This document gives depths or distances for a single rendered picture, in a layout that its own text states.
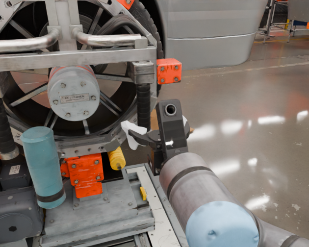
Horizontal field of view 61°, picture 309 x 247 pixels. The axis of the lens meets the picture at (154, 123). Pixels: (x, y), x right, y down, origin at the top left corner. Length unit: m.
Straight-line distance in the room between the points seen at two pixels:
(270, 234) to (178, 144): 0.21
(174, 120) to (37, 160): 0.46
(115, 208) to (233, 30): 1.01
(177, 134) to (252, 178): 1.41
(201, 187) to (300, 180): 1.62
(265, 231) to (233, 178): 1.38
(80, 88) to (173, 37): 0.67
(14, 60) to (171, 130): 0.37
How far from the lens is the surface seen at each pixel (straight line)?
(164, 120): 0.50
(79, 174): 1.01
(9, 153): 0.72
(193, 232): 0.38
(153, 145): 0.53
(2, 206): 1.15
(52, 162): 0.85
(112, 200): 1.31
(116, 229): 1.28
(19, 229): 1.18
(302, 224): 1.68
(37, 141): 0.80
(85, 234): 1.27
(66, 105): 0.73
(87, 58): 0.65
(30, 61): 0.66
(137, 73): 0.65
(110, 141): 0.96
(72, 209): 1.30
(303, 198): 1.85
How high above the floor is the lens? 1.11
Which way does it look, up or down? 27 degrees down
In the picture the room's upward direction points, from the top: straight up
